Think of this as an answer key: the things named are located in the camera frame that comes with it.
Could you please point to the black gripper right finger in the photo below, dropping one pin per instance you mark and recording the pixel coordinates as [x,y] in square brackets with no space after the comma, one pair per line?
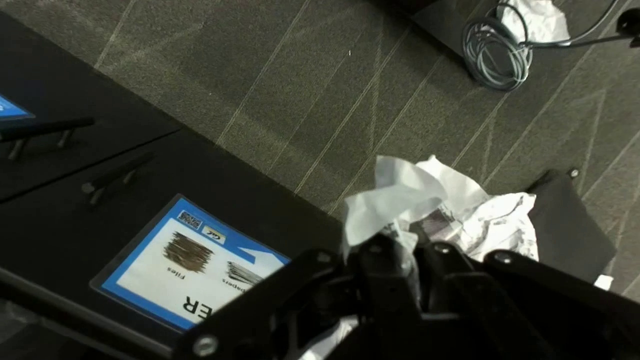
[514,309]

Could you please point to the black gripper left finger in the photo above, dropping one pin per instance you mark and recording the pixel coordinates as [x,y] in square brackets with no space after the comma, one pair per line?
[300,305]

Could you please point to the tissue back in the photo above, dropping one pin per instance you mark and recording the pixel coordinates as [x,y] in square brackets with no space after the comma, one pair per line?
[445,204]

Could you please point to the left black bin door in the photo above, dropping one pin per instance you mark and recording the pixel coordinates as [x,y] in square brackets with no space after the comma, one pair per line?
[59,236]

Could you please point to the black bin door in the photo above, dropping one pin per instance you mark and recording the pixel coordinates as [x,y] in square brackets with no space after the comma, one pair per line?
[59,236]
[78,116]

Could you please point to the right black bin door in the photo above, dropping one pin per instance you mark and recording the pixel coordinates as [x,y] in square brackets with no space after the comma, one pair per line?
[78,116]

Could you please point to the right mixed paper sign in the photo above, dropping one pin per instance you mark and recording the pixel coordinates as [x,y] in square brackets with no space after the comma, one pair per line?
[10,111]

